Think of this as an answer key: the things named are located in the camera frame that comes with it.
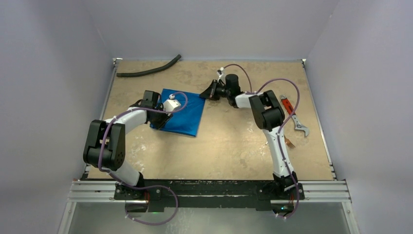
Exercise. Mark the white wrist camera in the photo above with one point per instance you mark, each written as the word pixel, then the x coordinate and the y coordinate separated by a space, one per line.
pixel 171 105
pixel 220 73

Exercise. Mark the black foam tube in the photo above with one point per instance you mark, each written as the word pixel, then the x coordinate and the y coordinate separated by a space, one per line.
pixel 150 71

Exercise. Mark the brown plastic utensil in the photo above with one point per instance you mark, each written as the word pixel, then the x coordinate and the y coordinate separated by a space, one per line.
pixel 288 143

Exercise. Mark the blue cloth napkin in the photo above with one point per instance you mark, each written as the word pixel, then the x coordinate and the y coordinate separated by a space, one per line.
pixel 187 121

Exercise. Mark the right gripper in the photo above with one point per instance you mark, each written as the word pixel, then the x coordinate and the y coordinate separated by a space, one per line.
pixel 213 90

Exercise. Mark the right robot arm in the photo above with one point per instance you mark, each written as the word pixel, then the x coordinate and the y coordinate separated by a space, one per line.
pixel 269 116

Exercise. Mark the red handled adjustable wrench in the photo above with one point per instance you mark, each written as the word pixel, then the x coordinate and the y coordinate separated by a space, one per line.
pixel 289 108

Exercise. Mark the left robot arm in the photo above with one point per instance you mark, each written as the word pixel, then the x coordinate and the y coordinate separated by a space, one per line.
pixel 105 146

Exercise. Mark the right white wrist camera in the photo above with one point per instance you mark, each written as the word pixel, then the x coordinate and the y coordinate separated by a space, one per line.
pixel 220 73

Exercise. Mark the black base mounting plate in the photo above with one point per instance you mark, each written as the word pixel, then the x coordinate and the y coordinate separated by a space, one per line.
pixel 158 194

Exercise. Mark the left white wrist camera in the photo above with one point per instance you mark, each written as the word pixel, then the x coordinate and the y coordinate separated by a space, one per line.
pixel 171 105

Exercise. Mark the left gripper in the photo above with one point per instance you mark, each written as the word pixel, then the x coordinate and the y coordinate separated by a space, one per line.
pixel 165 117

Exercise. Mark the aluminium frame rail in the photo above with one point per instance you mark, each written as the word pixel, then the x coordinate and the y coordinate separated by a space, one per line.
pixel 103 191

